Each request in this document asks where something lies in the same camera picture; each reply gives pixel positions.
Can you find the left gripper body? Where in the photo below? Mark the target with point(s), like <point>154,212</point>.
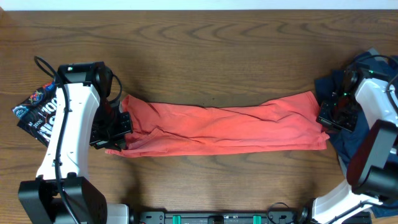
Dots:
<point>107,127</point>

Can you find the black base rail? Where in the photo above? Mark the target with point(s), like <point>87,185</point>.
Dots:
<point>279,215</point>

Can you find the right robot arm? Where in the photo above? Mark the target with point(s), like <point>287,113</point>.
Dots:
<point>371,178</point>

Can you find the red printed t-shirt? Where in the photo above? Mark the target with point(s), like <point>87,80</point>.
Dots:
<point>162,129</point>

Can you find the navy blue garment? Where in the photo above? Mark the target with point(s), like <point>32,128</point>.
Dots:
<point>346,143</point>

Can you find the black printed folded shirt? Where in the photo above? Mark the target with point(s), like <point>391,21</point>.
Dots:
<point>37,113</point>

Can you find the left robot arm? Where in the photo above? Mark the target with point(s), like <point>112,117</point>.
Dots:
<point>84,117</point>

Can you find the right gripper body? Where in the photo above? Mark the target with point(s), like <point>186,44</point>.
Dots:
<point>342,114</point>

